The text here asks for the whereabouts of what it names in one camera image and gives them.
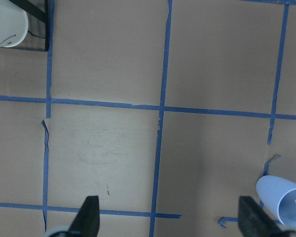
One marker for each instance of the light blue plastic cup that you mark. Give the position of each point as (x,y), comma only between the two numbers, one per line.
(279,196)

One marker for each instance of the upper white mug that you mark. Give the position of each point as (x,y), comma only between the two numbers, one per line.
(13,24)

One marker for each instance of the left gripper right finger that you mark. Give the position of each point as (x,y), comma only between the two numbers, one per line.
(253,221)

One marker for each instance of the black wire mug rack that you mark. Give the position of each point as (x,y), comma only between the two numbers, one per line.
(37,36)

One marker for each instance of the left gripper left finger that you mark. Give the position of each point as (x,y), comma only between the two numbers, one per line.
(87,221)

